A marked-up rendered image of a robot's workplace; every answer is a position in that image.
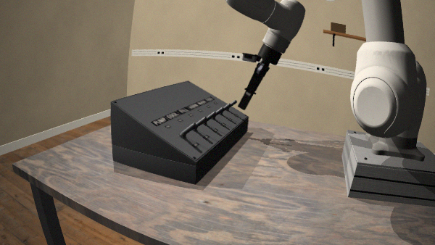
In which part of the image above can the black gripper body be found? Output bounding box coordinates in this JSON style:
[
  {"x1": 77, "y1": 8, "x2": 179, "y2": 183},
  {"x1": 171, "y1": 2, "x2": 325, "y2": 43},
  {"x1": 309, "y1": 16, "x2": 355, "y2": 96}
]
[{"x1": 258, "y1": 44, "x2": 282, "y2": 74}]

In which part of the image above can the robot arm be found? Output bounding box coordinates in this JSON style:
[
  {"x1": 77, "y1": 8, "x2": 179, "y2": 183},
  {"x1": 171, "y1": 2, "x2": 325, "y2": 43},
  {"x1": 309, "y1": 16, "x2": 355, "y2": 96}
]
[{"x1": 226, "y1": 0, "x2": 426, "y2": 161}]

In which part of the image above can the black switch console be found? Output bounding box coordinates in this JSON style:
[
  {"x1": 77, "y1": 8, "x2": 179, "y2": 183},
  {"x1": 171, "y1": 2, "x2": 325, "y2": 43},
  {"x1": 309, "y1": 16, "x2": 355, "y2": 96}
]
[{"x1": 110, "y1": 81, "x2": 249, "y2": 184}]

